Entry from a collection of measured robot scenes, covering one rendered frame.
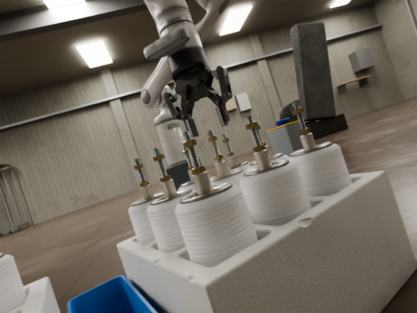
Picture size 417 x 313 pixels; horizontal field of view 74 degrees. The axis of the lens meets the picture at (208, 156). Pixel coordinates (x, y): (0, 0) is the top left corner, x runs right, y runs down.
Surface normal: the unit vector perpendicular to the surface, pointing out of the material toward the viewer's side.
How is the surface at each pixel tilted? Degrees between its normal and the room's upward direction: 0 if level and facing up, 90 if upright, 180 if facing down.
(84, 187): 90
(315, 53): 90
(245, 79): 90
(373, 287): 90
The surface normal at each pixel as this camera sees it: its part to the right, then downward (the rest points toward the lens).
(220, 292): 0.51, -0.16
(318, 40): 0.11, -0.04
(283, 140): -0.80, 0.26
